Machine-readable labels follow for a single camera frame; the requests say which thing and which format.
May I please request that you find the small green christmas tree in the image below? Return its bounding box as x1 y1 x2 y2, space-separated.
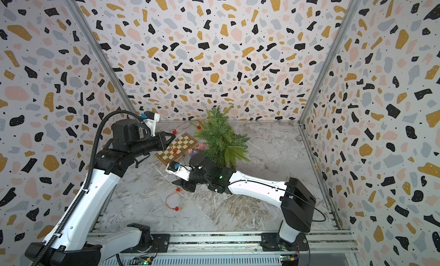
195 107 250 168

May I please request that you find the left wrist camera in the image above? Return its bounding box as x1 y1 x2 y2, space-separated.
140 111 160 136

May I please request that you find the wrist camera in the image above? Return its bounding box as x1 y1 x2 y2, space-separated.
140 111 160 136
166 161 193 181

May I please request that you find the wooden folding chess board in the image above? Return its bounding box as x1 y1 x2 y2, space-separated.
155 133 198 166

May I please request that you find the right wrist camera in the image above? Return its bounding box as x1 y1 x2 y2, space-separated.
166 161 193 181

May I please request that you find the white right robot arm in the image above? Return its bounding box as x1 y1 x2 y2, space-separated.
167 153 316 251

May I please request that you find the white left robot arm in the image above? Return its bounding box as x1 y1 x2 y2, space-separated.
25 116 176 266

